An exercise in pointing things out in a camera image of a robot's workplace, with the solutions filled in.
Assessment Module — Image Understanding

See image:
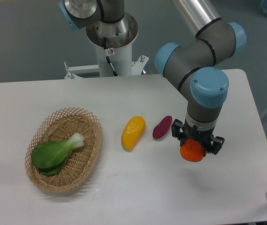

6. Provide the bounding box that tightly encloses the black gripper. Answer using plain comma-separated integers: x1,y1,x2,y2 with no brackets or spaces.
171,119,225,156

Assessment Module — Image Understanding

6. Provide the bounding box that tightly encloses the yellow mango toy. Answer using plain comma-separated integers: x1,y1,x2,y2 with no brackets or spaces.
121,116,145,152

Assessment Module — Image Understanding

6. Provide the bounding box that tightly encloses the purple sweet potato toy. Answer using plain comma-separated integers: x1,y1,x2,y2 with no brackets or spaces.
153,115,173,139

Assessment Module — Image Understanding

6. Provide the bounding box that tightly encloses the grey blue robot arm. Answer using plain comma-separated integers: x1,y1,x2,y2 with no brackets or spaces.
59,0,246,158

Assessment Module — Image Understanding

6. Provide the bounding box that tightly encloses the woven wicker basket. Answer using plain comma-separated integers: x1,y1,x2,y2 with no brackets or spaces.
25,107,102,193

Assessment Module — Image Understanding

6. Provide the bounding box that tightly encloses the green bok choy toy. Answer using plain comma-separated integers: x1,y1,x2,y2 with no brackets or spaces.
31,133,84,176

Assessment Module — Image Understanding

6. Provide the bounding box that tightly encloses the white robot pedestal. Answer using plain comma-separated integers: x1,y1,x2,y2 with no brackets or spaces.
64,12,149,79

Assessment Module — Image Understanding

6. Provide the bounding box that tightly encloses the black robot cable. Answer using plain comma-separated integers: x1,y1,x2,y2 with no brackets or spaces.
102,37,120,77

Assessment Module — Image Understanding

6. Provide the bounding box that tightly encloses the orange toy fruit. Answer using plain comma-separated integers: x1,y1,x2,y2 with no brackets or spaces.
180,139,204,162

